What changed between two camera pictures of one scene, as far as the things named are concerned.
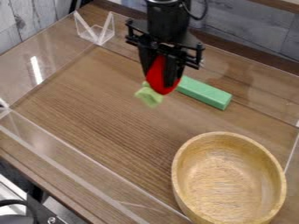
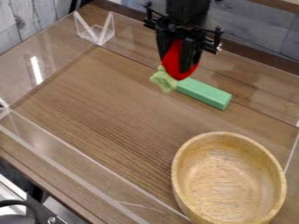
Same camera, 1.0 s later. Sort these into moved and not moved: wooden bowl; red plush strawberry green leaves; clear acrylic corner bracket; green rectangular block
Moved: red plush strawberry green leaves
Not moved: green rectangular block; clear acrylic corner bracket; wooden bowl
